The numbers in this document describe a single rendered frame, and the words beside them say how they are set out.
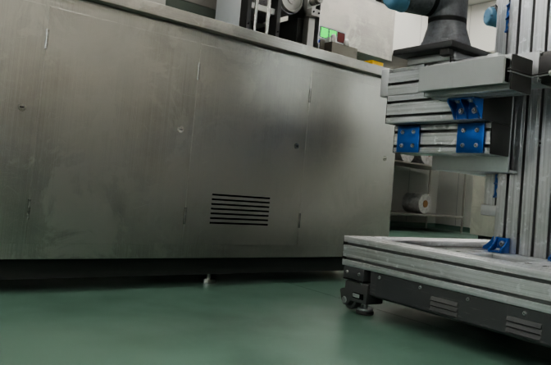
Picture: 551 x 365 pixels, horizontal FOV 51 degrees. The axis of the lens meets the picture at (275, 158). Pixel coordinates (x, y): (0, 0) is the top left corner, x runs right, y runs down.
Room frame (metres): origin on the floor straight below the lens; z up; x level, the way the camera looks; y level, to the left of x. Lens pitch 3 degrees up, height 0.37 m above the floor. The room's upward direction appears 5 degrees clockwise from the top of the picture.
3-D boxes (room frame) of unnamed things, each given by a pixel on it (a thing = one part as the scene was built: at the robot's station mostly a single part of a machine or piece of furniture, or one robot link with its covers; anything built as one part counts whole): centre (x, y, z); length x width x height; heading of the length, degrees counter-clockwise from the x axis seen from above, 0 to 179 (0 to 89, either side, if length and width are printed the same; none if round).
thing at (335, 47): (2.79, -0.15, 1.00); 0.40 x 0.16 x 0.06; 37
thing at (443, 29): (1.78, -0.49, 0.87); 0.15 x 0.15 x 0.10
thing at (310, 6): (2.50, -0.10, 1.05); 0.06 x 0.05 x 0.31; 37
